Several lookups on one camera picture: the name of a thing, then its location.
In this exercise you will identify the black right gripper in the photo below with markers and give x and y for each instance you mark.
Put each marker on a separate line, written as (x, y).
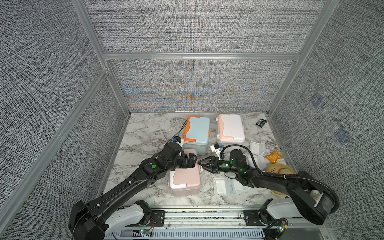
(212, 169)

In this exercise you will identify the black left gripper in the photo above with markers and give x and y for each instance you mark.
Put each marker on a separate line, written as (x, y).
(185, 164)

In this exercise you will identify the pink white medicine box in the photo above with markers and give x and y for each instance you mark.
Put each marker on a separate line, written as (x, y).
(185, 182)

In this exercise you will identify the blue orange medicine box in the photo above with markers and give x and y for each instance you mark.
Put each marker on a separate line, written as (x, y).
(197, 133)

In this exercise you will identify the white pink medicine chest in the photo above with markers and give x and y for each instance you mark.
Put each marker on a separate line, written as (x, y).
(230, 129)

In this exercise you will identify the clear plastic gauze box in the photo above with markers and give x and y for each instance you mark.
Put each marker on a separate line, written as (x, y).
(258, 150)

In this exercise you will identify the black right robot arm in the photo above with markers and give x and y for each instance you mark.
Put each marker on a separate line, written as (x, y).
(313, 199)

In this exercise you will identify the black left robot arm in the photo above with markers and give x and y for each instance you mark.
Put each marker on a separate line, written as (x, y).
(101, 216)

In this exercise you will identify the black foil sachet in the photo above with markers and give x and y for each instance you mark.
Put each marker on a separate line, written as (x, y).
(261, 123)

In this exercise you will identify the orange plastic toy piece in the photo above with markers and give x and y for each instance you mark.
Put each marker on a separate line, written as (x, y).
(274, 157)

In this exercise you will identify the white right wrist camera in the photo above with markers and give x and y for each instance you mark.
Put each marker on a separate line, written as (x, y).
(217, 149)

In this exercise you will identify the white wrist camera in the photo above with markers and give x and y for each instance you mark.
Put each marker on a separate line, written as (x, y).
(178, 140)
(217, 149)

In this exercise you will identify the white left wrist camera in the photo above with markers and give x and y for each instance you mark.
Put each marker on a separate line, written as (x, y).
(178, 140)

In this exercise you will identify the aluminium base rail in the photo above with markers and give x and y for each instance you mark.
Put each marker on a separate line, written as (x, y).
(219, 223)

